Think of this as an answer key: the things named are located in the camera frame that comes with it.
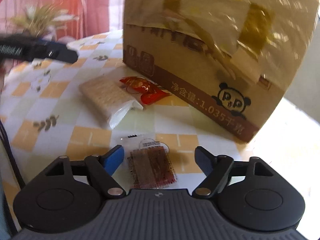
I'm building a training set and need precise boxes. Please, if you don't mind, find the brown dried meat packet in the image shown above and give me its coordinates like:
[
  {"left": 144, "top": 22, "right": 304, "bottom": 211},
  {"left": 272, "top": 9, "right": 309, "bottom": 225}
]
[{"left": 120, "top": 133, "right": 177, "bottom": 189}]

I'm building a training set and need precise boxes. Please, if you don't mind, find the beige cracker pack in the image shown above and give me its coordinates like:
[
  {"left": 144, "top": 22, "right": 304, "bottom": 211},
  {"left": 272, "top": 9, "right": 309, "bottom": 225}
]
[{"left": 79, "top": 75, "right": 144, "bottom": 129}]

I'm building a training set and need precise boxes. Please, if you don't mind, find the red candy wrapper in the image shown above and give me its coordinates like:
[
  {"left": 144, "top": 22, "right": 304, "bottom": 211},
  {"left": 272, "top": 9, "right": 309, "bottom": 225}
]
[{"left": 119, "top": 76, "right": 171, "bottom": 105}]

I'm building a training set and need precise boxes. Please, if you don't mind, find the printed room backdrop curtain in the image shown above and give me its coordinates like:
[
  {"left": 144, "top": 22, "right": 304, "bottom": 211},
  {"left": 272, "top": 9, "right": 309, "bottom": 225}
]
[{"left": 1, "top": 0, "right": 124, "bottom": 40}]

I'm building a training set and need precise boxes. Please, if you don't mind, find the cardboard box with plastic liner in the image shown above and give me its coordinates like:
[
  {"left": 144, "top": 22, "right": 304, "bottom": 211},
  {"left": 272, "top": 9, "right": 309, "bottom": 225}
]
[{"left": 123, "top": 0, "right": 319, "bottom": 142}]

